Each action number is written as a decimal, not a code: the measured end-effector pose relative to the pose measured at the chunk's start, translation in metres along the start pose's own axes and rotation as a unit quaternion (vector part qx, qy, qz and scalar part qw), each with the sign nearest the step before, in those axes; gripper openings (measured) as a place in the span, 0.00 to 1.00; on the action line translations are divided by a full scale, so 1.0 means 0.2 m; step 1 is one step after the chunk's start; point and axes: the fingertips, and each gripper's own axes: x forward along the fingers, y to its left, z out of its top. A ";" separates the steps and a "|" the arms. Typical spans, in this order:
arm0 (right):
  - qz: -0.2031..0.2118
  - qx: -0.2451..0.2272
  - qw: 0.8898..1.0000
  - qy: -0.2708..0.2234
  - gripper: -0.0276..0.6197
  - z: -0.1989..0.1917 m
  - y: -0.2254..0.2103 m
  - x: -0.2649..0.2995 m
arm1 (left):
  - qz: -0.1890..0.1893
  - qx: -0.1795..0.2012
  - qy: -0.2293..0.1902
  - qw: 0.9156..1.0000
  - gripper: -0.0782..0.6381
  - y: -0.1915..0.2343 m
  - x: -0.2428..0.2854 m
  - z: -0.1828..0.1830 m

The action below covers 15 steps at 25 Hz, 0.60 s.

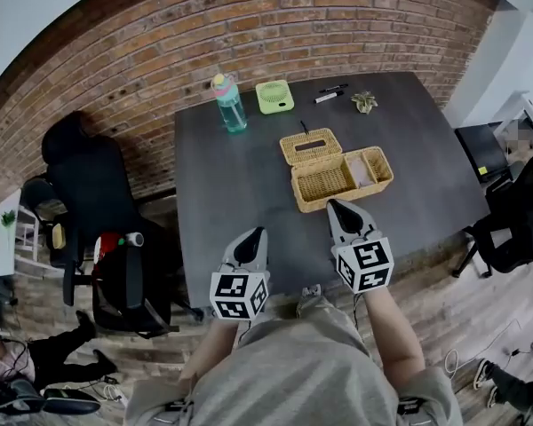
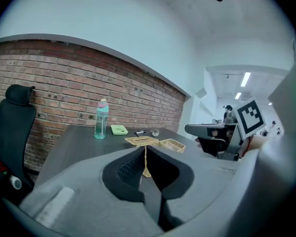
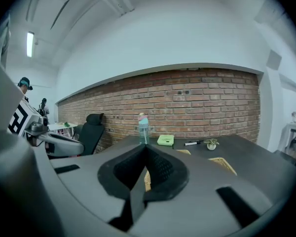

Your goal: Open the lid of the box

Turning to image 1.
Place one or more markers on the red and white soft object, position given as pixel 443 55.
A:
pixel 106 244

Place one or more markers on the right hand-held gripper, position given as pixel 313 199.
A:
pixel 368 262

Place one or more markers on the teal water bottle pink lid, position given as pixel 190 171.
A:
pixel 231 111

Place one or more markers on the white side table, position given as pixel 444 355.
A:
pixel 0 255

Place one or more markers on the black side cabinet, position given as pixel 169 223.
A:
pixel 482 147

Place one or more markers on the person's grey shirt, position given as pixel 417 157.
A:
pixel 293 380

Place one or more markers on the green portable fan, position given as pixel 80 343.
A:
pixel 274 97

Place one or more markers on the white marker pen black cap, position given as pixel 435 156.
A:
pixel 328 98

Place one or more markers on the black mesh office chair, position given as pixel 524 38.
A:
pixel 524 220

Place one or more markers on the person's light trouser leg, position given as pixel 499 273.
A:
pixel 320 317

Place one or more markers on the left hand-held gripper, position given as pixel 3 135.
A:
pixel 231 289

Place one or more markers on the small green artificial plant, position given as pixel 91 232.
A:
pixel 9 218

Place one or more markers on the person's left forearm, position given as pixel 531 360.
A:
pixel 213 349

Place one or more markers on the person's beige shoe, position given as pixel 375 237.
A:
pixel 311 291

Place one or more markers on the small potted succulent plant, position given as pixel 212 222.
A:
pixel 364 102

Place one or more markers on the black high-back office chair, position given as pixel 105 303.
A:
pixel 89 175

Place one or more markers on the wicker basket box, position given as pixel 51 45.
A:
pixel 324 184

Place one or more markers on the person's right forearm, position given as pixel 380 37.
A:
pixel 393 331

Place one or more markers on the thin black pen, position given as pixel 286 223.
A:
pixel 333 88

